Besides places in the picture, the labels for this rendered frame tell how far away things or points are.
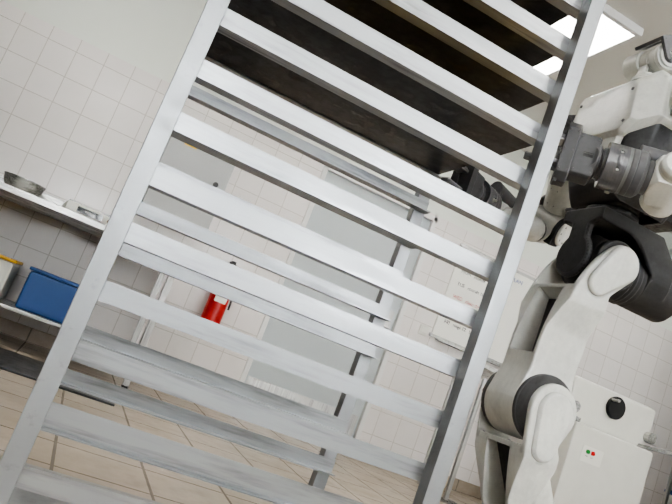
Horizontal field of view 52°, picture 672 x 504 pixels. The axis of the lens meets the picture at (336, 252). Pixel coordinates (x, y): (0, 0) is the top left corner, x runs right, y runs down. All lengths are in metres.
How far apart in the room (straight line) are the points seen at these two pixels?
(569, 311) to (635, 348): 5.68
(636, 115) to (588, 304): 0.41
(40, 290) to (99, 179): 1.07
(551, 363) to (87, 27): 4.52
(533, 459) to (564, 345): 0.25
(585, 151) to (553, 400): 0.49
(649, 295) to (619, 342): 5.38
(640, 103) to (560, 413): 0.67
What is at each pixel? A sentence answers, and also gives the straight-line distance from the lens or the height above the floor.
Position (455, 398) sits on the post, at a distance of 1.16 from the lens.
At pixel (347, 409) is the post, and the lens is 1.57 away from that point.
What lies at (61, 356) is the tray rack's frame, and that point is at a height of 0.41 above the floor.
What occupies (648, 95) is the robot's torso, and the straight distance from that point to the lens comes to 1.63.
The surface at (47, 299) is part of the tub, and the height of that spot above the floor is 0.34.
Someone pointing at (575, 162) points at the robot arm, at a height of 1.03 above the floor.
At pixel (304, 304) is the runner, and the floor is 0.60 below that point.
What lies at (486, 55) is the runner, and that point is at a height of 1.13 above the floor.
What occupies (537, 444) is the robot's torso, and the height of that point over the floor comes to 0.53.
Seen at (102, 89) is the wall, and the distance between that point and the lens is 5.31.
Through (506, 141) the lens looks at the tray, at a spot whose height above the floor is 1.04.
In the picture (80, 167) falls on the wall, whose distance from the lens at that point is 5.19.
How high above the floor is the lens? 0.51
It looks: 10 degrees up
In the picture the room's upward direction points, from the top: 21 degrees clockwise
